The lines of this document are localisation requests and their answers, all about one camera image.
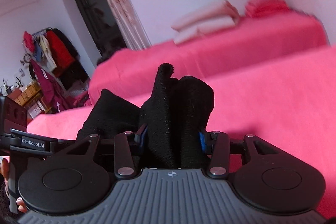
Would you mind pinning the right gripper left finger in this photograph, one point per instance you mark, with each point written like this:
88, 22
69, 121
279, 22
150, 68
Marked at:
124, 144

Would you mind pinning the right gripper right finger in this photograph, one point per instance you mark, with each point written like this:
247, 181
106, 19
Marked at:
216, 145

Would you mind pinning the black knit pants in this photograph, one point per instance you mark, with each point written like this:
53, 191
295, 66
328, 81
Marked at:
175, 114

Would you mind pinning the left hand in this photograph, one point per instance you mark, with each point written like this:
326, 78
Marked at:
5, 168

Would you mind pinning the cluttered wooden shelf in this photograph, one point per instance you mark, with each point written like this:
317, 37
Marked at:
30, 97

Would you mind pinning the hanging red clothes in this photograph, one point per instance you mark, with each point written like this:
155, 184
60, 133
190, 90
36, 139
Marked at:
53, 62

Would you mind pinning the pink far bed cover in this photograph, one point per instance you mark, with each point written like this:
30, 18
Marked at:
130, 73

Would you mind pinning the patterned pink curtain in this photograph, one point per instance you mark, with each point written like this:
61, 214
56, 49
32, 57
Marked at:
129, 24

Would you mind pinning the lower pale pink pillow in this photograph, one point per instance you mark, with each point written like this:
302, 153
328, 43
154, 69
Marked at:
203, 28

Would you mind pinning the pale pink pillow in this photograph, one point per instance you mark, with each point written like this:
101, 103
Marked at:
215, 9
203, 28

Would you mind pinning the upper pale pink pillow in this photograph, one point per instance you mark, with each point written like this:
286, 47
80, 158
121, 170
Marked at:
215, 9

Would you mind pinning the dark window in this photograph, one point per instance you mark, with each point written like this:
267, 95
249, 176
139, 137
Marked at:
102, 26

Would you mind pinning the folded red blanket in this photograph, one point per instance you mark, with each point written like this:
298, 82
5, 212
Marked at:
261, 8

